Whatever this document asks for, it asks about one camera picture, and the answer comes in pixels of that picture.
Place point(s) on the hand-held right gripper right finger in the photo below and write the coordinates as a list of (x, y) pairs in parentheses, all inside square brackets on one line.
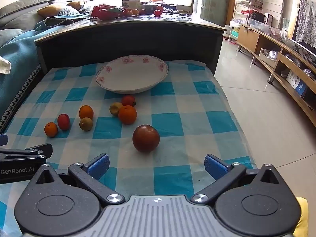
[(214, 167)]

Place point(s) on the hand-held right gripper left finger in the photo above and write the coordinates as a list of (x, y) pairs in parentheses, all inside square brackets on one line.
[(98, 166)]

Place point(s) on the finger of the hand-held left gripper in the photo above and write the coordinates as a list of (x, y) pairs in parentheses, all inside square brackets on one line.
[(37, 150), (3, 139)]

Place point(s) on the green-brown lime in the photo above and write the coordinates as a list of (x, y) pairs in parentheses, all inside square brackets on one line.
[(86, 124)]

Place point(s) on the dark red apple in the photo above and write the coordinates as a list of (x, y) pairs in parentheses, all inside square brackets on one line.
[(145, 138)]

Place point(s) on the large orange tangerine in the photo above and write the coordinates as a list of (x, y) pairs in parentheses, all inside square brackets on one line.
[(127, 114)]

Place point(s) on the yellow-green small kiwi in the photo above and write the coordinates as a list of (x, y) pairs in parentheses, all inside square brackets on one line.
[(115, 108)]

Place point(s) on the white floral plate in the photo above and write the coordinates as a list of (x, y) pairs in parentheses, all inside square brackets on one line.
[(132, 74)]

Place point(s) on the blue white checked cloth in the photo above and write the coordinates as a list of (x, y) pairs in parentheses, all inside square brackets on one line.
[(172, 123)]

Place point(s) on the white towel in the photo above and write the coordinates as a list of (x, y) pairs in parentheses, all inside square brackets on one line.
[(4, 65)]

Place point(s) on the teal blanket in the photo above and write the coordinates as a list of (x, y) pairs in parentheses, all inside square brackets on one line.
[(19, 54)]

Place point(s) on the yellow cloth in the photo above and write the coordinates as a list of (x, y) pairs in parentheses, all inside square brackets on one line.
[(302, 214)]

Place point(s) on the blue white box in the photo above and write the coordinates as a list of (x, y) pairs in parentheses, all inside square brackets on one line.
[(296, 82)]

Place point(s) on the wooden media cabinet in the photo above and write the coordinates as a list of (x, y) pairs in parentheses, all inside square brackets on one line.
[(276, 54)]

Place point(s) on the grey knitted cloth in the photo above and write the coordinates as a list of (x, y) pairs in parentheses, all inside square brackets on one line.
[(58, 21)]

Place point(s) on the grey sofa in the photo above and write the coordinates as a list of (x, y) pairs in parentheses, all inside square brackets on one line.
[(19, 9)]

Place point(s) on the dark coffee table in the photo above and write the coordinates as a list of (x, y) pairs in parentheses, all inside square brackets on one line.
[(128, 37)]

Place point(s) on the yellow cushion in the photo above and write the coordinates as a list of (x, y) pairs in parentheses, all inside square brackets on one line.
[(49, 9)]

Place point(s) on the red plastic bag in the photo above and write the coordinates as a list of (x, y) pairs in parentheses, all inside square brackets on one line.
[(106, 12)]

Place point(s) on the pale orange tangerine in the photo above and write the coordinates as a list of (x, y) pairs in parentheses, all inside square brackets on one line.
[(129, 13)]

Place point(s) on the grey curtain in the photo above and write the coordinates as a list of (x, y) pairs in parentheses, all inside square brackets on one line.
[(214, 0)]

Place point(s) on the white carton box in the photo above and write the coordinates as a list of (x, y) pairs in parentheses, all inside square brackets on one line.
[(130, 0)]

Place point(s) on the white lace cloth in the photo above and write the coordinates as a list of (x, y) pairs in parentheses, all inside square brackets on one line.
[(307, 22)]

